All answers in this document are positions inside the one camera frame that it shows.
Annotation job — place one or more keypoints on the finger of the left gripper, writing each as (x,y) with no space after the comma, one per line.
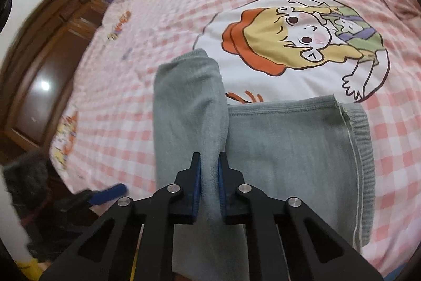
(98,197)

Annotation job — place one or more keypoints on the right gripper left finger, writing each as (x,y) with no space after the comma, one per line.
(133,239)

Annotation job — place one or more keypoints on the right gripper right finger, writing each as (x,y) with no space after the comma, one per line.
(286,240)

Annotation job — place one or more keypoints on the grey fleece pants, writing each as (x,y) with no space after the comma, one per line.
(317,149)

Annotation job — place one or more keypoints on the pink checkered cartoon bedspread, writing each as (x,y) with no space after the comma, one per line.
(358,51)

